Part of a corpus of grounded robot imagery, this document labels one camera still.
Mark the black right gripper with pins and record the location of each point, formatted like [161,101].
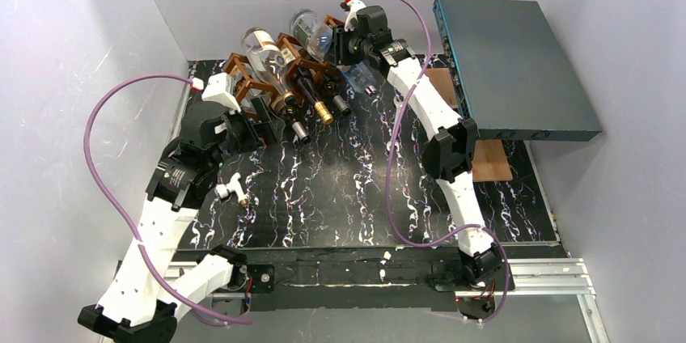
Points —
[340,48]

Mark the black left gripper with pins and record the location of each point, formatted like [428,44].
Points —
[256,129]

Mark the clear bottle silver cap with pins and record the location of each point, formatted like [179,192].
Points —
[319,39]

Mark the clear bottle white gold label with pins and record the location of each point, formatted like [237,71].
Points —
[268,62]

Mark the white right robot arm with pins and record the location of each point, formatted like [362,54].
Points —
[448,157]

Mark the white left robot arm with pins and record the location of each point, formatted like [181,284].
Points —
[139,305]

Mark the blue transparent bottle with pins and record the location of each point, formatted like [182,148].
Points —
[360,78]

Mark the brown wooden wine rack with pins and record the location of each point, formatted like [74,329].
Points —
[237,65]

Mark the dark wine bottle gold cap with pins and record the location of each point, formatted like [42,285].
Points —
[304,80]

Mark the teal metal box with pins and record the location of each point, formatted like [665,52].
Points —
[512,76]

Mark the wooden board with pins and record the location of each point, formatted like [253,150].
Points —
[490,162]

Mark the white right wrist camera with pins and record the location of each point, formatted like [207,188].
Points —
[351,8]

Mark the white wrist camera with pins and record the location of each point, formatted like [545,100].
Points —
[351,8]
[216,89]

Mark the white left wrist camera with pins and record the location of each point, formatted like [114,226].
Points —
[216,89]

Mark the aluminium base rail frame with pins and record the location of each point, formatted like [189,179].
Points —
[346,277]

